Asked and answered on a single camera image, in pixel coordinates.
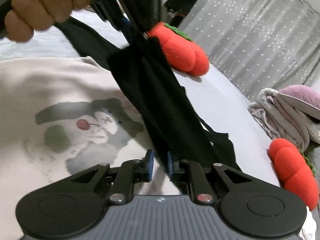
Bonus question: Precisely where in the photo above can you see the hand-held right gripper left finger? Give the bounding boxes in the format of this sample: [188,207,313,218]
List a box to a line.
[72,150,153,204]

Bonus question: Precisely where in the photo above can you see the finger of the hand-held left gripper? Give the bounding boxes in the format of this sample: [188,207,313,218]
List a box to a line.
[114,0,150,45]

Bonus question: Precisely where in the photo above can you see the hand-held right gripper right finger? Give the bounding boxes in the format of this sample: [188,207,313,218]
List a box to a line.
[167,152,250,204]

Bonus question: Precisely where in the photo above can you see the cream and black raglan shirt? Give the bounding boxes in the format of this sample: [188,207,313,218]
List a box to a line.
[0,17,244,240]

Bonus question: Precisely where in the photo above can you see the black hanging clothes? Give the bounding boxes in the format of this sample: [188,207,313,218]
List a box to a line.
[164,0,203,18]

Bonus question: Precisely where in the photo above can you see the person's left hand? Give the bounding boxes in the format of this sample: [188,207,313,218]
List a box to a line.
[4,0,92,42]

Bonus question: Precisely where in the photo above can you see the large orange pumpkin cushion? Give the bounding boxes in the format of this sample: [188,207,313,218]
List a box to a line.
[146,22,210,77]

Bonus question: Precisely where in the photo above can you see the grey bed sheet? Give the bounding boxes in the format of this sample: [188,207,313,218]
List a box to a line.
[0,10,320,240]

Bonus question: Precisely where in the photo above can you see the folded grey and pink quilt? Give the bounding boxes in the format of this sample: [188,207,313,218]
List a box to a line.
[247,87,320,150]

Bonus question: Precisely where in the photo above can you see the grey star-print curtain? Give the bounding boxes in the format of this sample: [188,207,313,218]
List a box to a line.
[177,0,320,100]

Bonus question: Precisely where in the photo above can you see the purple pillow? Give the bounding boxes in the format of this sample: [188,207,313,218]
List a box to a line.
[278,84,320,113]

